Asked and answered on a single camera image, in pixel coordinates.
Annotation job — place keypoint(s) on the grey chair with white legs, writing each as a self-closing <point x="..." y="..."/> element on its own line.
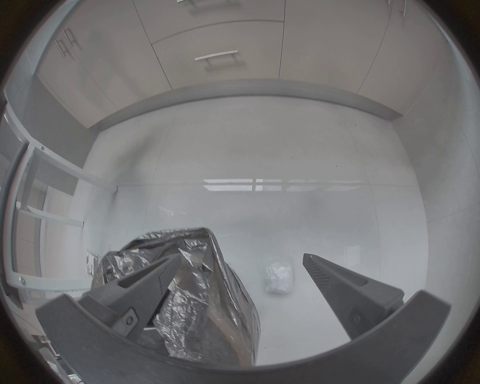
<point x="56" y="158"/>

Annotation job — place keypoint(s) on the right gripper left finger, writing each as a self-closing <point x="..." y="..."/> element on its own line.
<point x="123" y="300"/>

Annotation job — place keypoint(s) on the black plastic bag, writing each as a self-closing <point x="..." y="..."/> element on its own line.
<point x="210" y="315"/>

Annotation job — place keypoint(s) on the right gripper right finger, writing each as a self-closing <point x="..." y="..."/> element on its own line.
<point x="360" y="303"/>

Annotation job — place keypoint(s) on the clear crumpled wrapper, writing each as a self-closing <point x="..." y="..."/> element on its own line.
<point x="278" y="278"/>

